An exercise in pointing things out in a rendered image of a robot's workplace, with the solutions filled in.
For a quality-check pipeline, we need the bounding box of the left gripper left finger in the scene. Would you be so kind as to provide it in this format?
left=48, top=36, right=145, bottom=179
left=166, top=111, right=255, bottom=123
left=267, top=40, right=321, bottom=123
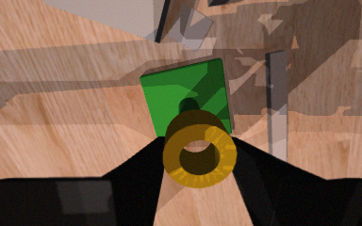
left=0, top=137, right=165, bottom=226

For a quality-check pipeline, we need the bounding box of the green square plate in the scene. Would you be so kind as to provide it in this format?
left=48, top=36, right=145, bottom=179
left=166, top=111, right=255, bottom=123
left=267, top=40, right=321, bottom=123
left=140, top=58, right=232, bottom=137

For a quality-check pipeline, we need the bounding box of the yellow round nut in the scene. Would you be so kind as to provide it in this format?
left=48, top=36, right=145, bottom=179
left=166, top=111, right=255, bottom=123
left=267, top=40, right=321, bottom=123
left=163, top=109, right=237, bottom=188

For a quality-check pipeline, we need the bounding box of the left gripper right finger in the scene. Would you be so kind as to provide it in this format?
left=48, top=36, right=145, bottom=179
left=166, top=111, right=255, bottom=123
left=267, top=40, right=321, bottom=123
left=231, top=137, right=362, bottom=226

